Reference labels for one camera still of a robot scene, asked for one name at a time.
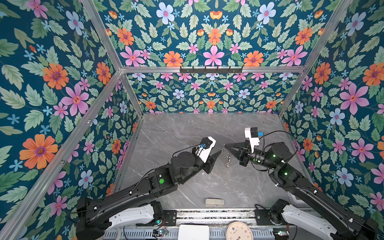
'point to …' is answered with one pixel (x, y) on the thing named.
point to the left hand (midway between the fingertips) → (220, 147)
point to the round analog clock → (239, 230)
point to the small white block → (214, 202)
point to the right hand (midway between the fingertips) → (227, 146)
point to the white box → (193, 232)
